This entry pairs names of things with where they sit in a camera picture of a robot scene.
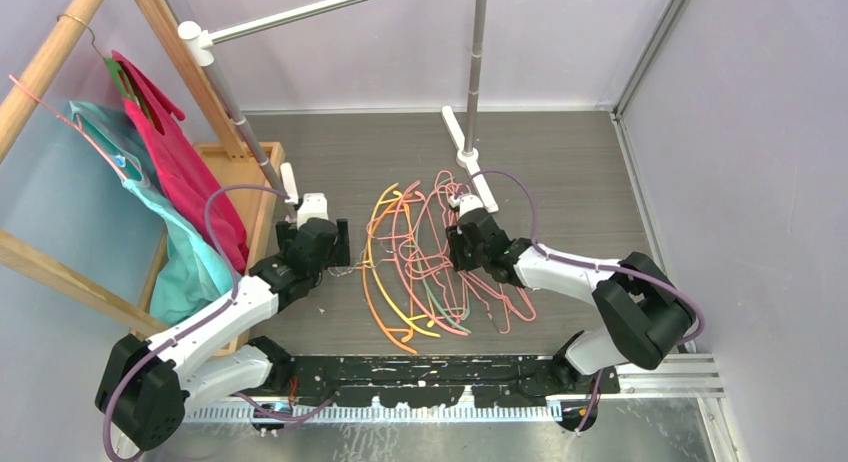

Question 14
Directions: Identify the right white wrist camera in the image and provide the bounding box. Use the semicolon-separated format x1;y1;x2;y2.
448;193;485;218

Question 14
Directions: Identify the teal t-shirt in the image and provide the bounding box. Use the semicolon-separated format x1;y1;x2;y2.
69;100;233;325

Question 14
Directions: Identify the red t-shirt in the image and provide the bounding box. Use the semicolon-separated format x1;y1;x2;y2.
112;51;249;272

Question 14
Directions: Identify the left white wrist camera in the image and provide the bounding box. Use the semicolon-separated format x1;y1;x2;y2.
296;193;329;229

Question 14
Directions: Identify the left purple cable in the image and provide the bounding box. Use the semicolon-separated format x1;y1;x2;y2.
101;184;299;462

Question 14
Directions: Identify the silver metal clothes rack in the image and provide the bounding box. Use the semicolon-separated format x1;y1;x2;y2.
176;0;498;211

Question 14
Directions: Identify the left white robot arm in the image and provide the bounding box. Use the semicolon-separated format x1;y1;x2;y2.
95;218;351;461

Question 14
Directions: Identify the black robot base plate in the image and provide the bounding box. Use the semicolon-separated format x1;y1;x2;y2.
246;354;620;419

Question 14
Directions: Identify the yellow plastic hanger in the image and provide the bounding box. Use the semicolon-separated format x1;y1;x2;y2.
360;183;441;355

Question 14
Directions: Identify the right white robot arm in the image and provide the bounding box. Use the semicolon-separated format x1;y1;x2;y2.
446;208;697;393

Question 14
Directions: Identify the wooden clothes rack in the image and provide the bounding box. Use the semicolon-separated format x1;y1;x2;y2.
0;0;286;358

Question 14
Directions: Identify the orange plastic hanger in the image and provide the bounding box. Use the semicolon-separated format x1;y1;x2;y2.
359;183;418;355

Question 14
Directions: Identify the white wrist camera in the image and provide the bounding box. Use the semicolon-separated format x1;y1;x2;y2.
448;193;485;218
296;193;329;229

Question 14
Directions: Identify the pink wire hanger with shirt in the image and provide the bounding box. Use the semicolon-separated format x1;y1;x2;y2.
8;74;143;182

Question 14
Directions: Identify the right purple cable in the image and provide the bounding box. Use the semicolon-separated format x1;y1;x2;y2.
453;168;706;436

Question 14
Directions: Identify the purple cable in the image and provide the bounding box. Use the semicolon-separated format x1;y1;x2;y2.
453;168;706;436
101;184;299;462

